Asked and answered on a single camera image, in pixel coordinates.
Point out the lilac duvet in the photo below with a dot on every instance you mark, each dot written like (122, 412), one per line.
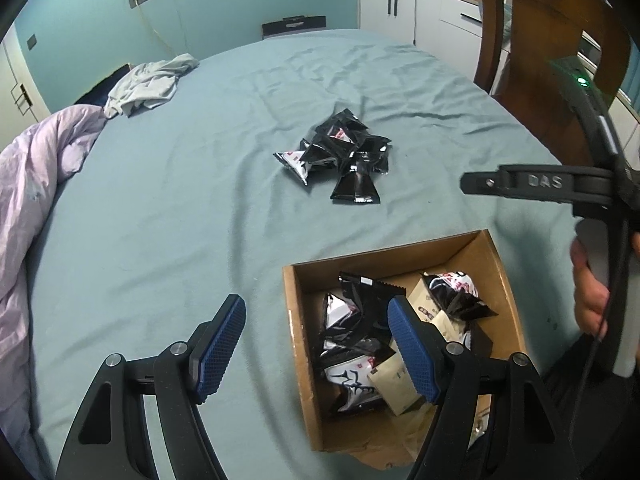
(30, 185)

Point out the white drawer unit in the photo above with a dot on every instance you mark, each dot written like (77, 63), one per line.
(631, 110)

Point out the brown cardboard box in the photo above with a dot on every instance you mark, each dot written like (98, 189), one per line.
(300, 340)

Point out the dark blue pillow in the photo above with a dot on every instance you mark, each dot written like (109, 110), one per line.
(102, 87)

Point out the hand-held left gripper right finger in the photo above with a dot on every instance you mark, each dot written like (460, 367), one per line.
(415, 350)

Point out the black bag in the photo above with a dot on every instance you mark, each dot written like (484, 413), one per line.
(295, 26)

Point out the person's right hand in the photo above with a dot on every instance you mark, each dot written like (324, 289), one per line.
(590, 295)

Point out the crumpled grey cloth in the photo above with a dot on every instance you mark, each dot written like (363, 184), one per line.
(145, 85)

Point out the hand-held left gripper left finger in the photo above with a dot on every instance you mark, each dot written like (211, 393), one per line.
(222, 345)

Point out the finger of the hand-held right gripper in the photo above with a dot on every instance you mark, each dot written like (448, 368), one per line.
(482, 182)

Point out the pile of black snack packets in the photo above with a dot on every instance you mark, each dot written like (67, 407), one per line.
(350, 380)
(355, 185)

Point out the grey wall switch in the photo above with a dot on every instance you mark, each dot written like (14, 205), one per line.
(31, 41)

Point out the cream wardrobe door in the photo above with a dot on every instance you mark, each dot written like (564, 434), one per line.
(12, 120)

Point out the small beige snack sachet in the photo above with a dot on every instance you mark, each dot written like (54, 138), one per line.
(392, 380)

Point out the person's dark clothing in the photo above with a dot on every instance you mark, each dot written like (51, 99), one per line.
(615, 435)

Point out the brown wooden chair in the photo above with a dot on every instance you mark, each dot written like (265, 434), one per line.
(545, 75)

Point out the white cabinet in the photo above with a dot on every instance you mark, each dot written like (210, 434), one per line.
(425, 15)

